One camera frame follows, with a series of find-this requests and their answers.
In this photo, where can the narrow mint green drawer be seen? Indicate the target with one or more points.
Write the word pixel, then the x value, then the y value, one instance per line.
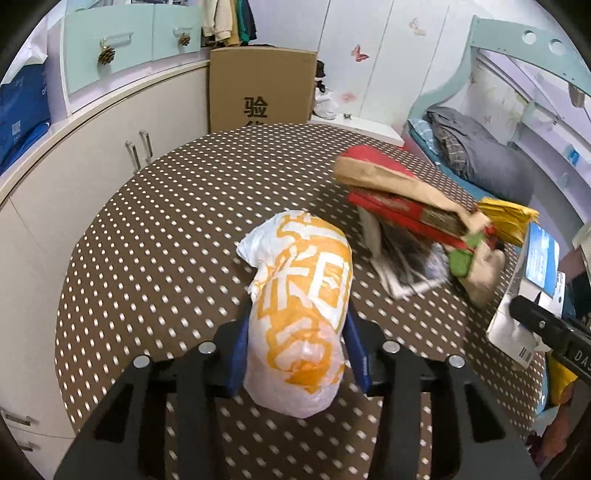
pixel 178 18

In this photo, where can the blue bag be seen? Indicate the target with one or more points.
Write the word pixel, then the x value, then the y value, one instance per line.
pixel 23 115

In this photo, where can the orange and white plastic bag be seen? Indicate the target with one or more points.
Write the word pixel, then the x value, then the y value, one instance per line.
pixel 300 300

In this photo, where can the white cloth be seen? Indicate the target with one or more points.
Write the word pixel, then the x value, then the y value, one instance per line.
pixel 325 105

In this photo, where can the brown paper bag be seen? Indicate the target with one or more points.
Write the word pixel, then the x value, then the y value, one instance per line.
pixel 392 180

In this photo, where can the pink butterfly sticker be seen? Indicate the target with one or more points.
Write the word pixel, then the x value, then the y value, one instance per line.
pixel 348 97

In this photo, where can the grey quilt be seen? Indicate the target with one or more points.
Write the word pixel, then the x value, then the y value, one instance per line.
pixel 485 157

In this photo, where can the green hanging garment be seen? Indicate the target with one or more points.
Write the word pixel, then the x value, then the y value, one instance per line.
pixel 239 23

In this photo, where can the black cloth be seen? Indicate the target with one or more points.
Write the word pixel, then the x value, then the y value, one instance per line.
pixel 320 74

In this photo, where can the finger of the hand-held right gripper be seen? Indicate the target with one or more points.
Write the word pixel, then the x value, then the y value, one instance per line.
pixel 535 318

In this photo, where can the yellow packet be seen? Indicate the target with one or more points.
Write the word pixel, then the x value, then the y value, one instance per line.
pixel 508 217

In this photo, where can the red box with white lid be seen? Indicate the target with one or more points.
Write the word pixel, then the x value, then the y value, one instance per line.
pixel 364 131

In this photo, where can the small brown hanging object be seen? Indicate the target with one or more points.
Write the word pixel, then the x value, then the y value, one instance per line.
pixel 578 96

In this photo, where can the cream cabinet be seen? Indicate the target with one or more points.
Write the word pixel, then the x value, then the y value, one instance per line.
pixel 83 184

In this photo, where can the blue square sticker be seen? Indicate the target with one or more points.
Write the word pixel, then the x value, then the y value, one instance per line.
pixel 572 154

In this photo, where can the pine cone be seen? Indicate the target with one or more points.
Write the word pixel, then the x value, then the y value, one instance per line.
pixel 106 56
pixel 184 39

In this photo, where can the large cardboard box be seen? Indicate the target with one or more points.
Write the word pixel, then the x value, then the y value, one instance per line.
pixel 263 83

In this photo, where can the teal bed sheet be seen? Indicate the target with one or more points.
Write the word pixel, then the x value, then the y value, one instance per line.
pixel 422 138

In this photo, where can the pale butterfly sticker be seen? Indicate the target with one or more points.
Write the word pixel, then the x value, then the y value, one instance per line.
pixel 416 26

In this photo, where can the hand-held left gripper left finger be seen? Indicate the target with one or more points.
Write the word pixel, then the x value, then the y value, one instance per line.
pixel 240 360

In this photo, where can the beige hanging garment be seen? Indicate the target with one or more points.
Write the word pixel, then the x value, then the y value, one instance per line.
pixel 219 21

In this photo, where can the dark hanging garment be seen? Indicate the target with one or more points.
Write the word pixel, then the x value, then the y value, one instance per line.
pixel 250 23

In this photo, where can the white wardrobe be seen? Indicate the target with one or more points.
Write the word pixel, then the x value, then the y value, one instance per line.
pixel 392 69

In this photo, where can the wide mint green drawer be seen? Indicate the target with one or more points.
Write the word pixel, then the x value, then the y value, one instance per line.
pixel 92 69

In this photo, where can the mint green bed frame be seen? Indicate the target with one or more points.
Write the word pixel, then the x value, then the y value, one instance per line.
pixel 508 41

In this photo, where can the red butterfly sticker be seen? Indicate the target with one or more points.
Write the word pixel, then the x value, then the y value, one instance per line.
pixel 359 53

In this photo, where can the white box with blue label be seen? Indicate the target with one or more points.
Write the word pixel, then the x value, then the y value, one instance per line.
pixel 538 258

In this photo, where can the newspaper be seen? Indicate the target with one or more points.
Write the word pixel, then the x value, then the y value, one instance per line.
pixel 406 265

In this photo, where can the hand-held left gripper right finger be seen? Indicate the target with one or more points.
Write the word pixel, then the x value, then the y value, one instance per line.
pixel 358 355

